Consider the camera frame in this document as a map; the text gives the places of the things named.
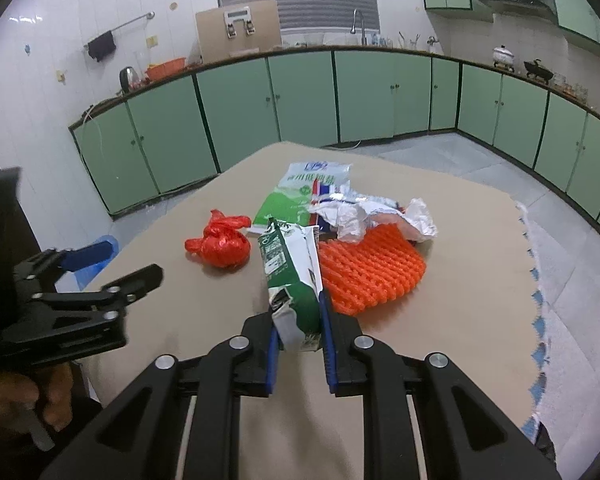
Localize person's left hand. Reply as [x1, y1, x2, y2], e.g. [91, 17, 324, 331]
[0, 362, 76, 433]

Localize green wall cabinets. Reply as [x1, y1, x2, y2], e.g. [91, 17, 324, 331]
[417, 0, 600, 56]

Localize green milk carton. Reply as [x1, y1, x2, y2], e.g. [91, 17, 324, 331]
[256, 216, 326, 352]

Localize green base cabinet run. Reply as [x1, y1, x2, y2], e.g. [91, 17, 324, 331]
[70, 45, 461, 216]
[455, 60, 600, 241]

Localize black wok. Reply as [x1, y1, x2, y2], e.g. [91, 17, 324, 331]
[523, 59, 553, 81]

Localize orange foam net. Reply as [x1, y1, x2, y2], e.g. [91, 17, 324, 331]
[317, 224, 427, 317]

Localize black towel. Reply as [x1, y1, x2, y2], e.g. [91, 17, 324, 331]
[87, 30, 117, 62]

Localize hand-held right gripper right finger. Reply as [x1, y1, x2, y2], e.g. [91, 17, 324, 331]
[319, 287, 563, 480]

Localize white scalloped table cover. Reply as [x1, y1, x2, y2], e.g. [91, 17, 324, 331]
[515, 200, 600, 461]

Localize metal faucet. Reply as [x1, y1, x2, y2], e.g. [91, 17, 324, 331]
[351, 9, 368, 46]

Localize red plastic bag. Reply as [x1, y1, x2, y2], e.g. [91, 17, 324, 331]
[184, 208, 252, 269]

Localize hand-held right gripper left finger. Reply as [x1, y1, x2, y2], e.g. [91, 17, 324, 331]
[37, 312, 283, 480]

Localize orange plastic basin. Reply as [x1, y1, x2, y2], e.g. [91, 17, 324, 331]
[144, 57, 187, 83]

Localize beige tablecloth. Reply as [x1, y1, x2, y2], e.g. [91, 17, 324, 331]
[80, 141, 551, 480]

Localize blue plastic bag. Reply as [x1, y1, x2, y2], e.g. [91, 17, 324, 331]
[77, 234, 118, 291]

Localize silver wrapper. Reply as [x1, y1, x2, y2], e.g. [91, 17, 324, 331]
[307, 184, 439, 245]

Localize green white plastic packet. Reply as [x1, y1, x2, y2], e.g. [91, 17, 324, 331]
[246, 161, 352, 237]

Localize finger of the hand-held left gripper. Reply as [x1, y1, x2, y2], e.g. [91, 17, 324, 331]
[32, 264, 164, 361]
[12, 240, 120, 302]

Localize black range hood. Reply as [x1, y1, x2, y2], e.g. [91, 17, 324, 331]
[472, 0, 553, 14]

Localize metal towel rail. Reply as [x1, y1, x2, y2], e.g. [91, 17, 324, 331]
[84, 11, 156, 51]

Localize boxed water dispenser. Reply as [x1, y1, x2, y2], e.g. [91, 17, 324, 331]
[195, 0, 282, 61]

